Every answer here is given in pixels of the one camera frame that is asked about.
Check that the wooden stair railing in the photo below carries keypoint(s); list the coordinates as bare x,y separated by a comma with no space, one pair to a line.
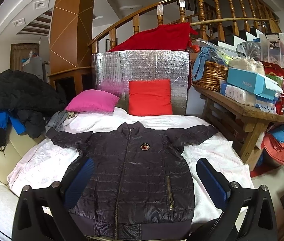
210,17

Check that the pale pink bed blanket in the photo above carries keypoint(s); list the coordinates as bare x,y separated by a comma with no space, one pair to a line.
46,162

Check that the orange and blue cloth stack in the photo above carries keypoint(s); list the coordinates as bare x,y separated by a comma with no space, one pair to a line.
273,144

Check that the dark quilted puffer jacket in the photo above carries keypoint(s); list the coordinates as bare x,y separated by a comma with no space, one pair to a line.
141,188

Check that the red snack bag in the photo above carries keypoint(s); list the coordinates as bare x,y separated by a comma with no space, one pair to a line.
276,73

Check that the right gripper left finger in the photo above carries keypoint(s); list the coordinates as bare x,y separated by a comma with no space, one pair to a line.
43,214

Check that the blue garment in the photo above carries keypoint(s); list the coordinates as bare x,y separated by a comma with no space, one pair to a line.
6,118

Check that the black coat pile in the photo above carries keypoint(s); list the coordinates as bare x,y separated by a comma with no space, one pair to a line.
29,99

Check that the magenta pillow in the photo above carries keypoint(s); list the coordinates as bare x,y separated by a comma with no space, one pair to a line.
93,100

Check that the cream leather sofa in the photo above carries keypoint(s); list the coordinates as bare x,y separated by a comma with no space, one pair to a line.
16,147

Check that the brown wooden column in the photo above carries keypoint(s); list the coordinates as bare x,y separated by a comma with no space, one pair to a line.
71,33

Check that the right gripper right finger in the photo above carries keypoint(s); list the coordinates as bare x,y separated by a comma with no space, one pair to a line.
247,214

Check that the red cloth on railing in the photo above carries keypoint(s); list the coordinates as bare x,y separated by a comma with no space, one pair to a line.
164,37

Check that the grey folded garment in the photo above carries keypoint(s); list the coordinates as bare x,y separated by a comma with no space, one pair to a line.
60,120

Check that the clear plastic storage bin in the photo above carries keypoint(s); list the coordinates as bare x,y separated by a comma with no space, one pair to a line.
272,48

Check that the blue cloth in basket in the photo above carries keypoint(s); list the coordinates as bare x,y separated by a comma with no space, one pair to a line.
207,53

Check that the wicker basket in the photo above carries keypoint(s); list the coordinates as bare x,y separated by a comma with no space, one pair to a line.
213,74

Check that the red pillow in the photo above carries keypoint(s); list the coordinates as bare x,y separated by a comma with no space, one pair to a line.
150,98

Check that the light blue cardboard box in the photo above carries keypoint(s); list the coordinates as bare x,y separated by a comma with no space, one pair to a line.
254,83

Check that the silver foil insulation board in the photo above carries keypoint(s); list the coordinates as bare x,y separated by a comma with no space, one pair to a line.
114,70

